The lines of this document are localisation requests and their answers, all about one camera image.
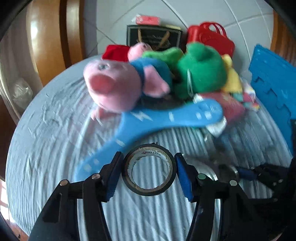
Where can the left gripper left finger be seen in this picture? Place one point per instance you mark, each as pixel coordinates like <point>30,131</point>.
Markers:
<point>58,219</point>

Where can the green plush frog cape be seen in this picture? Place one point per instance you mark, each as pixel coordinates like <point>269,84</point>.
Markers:
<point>199,70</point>

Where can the pink pig plush blue shirt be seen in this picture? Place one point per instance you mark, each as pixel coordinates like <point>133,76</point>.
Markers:
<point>117,87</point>

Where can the dark green gift box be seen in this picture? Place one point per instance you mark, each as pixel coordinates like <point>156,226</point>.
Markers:
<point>160,38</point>

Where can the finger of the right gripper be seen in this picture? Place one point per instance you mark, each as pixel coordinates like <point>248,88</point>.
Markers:
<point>246,174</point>

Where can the light blue striped bedsheet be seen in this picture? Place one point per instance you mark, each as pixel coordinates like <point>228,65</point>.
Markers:
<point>56,132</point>

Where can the red toy suitcase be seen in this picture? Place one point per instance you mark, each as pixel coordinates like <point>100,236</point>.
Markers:
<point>212,34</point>

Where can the black tape roll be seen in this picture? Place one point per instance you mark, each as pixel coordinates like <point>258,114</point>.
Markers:
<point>149,169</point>

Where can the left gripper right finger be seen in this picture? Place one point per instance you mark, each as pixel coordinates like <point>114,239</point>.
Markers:
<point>241,218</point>

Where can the pink small box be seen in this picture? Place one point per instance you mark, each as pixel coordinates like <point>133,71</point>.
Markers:
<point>147,20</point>

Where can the red patterned packet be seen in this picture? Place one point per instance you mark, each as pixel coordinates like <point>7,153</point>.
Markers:
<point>233,110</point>

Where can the pink pig plush red dress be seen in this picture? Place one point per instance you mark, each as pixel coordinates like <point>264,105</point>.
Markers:
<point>125,53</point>

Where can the yellow duck plush green hood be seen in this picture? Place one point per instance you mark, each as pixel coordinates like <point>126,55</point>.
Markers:
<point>233,83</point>

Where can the wooden headboard frame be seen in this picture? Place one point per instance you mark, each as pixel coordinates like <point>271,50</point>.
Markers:
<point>39,40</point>

